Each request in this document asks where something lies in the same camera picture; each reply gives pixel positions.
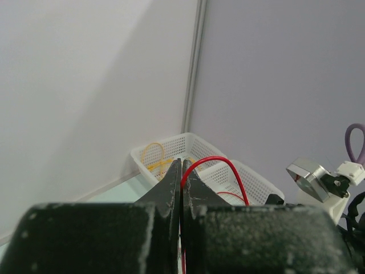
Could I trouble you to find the yellow ethernet cable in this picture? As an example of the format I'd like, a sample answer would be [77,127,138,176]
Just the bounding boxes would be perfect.
[141,142,203,179]

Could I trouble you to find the near right white basket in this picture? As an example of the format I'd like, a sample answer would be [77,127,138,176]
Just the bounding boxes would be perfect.
[198,160,285,206]

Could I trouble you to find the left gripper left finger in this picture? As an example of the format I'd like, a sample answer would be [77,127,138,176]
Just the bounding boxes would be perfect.
[1,159,182,273]

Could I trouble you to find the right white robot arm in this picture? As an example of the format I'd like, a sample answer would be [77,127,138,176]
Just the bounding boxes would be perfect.
[337,192,364,273]

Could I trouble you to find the far right white basket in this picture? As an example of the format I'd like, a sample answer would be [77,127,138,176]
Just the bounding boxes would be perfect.
[131,132,225,186]

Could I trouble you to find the white basket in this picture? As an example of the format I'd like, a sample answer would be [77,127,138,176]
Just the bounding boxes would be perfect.
[131,132,225,186]
[198,160,285,206]

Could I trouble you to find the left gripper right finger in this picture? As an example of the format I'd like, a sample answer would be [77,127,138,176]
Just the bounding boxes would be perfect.
[181,160,356,273]

